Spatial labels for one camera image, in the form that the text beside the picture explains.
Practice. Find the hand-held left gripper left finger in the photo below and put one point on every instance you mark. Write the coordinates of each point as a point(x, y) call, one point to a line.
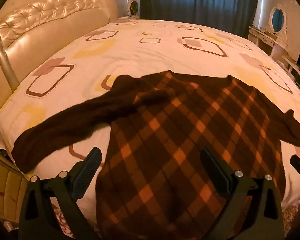
point(88, 173)

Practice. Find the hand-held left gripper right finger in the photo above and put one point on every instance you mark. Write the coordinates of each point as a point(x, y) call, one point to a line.
point(216, 173)

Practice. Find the brown plaid sweater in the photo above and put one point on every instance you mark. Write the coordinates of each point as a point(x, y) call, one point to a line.
point(177, 142)

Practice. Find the yellow bedside cabinet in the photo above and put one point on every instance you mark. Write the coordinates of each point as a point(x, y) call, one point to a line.
point(5, 187)

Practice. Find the white television stand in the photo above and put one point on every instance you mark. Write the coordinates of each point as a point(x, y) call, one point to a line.
point(293, 70)

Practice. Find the patterned white bed sheet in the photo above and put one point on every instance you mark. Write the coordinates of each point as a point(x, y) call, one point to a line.
point(145, 55)

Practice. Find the white dressing table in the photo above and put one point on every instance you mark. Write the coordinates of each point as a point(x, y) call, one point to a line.
point(265, 40)

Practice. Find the cream tufted leather headboard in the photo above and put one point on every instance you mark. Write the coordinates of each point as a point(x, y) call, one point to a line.
point(52, 32)

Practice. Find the silver metal pipe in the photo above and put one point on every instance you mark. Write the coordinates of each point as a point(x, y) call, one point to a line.
point(2, 55)

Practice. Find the oval white framed mirror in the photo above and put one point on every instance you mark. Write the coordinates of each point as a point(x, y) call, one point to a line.
point(278, 18)

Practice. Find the small white desk fan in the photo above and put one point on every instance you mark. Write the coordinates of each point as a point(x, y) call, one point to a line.
point(133, 8)

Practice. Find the dark blue curtain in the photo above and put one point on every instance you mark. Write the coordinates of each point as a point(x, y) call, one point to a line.
point(197, 2)

